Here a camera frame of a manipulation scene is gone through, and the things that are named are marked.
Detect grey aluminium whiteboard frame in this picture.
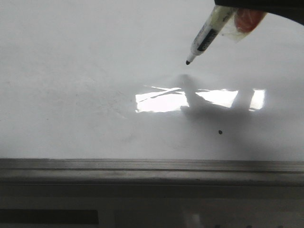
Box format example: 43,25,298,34
0,159,304,187

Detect white black whiteboard marker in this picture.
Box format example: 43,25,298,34
186,5,236,65

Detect white whiteboard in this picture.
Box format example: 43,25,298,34
0,0,304,161

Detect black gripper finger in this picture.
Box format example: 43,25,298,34
214,0,304,25

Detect red magnet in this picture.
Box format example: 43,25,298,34
220,8,267,43

